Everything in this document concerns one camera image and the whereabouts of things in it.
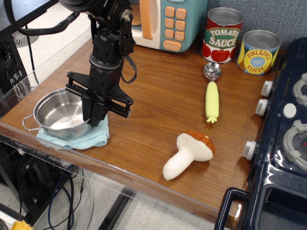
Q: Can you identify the toy microwave oven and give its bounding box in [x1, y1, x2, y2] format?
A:
[130, 0, 207, 53]

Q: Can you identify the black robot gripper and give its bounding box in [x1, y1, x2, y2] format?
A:
[66, 60, 134, 127]

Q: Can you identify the tomato sauce can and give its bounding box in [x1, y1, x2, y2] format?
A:
[201, 7, 244, 63]

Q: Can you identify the spoon with yellow-green handle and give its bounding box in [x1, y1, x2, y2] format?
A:
[204, 62, 221, 124]

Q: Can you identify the dark blue toy stove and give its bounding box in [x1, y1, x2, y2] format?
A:
[215, 38, 307, 230]

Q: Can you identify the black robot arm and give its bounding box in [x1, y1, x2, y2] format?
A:
[60, 0, 136, 127]

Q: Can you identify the black desk at left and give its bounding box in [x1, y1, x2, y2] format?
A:
[0, 0, 58, 41]

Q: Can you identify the plush mushroom toy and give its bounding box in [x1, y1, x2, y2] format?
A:
[163, 130, 215, 181]

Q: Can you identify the stainless steel pot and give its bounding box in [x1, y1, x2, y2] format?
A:
[22, 88, 93, 139]

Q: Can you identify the pineapple slices can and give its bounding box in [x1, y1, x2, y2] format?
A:
[237, 30, 282, 75]

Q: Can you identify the light blue folded cloth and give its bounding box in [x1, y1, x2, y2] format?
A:
[37, 115, 110, 150]

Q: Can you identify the blue floor cable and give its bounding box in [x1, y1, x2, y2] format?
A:
[47, 167, 75, 230]

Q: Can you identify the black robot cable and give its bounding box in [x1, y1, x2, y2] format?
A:
[2, 0, 80, 37]

